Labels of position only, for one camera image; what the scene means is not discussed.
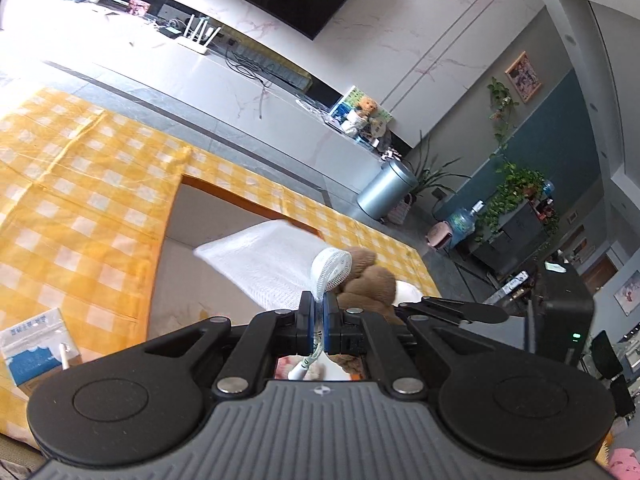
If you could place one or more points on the pink small stool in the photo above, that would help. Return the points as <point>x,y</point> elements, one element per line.
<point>439,235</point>

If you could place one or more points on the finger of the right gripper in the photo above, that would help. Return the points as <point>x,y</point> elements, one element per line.
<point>454,312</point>

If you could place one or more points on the white round cloth pad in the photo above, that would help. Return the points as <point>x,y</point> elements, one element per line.
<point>406,293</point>

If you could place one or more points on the grey metal trash can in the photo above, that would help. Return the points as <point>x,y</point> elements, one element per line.
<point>386,190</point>

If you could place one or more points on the framed wall picture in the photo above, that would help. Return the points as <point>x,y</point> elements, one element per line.
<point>523,77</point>

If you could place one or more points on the blue water bottle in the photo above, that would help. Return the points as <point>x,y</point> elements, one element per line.
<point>462,222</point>

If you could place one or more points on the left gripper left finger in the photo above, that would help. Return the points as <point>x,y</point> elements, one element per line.
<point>269,336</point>

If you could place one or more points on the floor plant by trash can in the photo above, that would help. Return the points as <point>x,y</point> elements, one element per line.
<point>430,174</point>

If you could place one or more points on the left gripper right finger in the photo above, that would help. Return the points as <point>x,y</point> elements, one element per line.
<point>367,336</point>

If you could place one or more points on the teddy bear figure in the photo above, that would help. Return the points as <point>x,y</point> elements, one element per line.
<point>359,116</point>

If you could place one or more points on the white tv console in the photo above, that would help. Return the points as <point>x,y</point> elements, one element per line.
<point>100,43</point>

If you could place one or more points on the orange white storage box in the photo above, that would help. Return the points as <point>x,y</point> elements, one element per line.
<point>186,289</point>

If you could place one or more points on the hanging green vine plant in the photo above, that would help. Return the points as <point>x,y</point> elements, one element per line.
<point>517,184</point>

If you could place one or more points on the small milk carton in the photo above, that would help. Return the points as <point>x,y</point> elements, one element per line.
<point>38,348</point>

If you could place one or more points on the white wifi router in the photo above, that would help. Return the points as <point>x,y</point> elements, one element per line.
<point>198,34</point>

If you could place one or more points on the yellow checkered tablecloth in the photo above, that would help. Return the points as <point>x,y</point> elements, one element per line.
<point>86,196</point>

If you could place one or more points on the brown plush towel bundle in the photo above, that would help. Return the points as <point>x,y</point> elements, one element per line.
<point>368,287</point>

